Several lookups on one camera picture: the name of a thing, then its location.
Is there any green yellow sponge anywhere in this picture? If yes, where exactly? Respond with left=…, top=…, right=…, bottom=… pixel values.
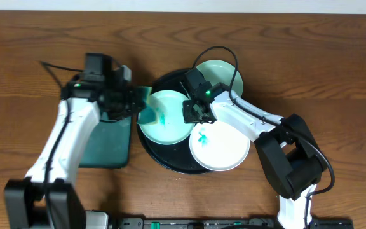
left=137, top=86, right=158, bottom=125

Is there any mint green plate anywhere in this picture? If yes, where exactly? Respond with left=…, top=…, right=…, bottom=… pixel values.
left=137, top=90, right=194, bottom=145
left=196, top=60, right=243, bottom=97

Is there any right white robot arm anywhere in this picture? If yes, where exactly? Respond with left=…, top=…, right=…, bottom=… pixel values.
left=182, top=67, right=335, bottom=228

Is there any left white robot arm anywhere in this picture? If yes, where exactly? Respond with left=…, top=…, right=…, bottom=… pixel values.
left=4, top=53, right=146, bottom=229

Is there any black rectangular sponge tray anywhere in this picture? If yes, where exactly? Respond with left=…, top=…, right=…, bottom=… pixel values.
left=79, top=113, right=132, bottom=169

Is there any white plate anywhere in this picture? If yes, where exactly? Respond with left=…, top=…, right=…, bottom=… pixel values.
left=189, top=121, right=250, bottom=172

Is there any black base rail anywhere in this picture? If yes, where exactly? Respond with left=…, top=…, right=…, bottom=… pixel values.
left=109, top=218, right=354, bottom=229

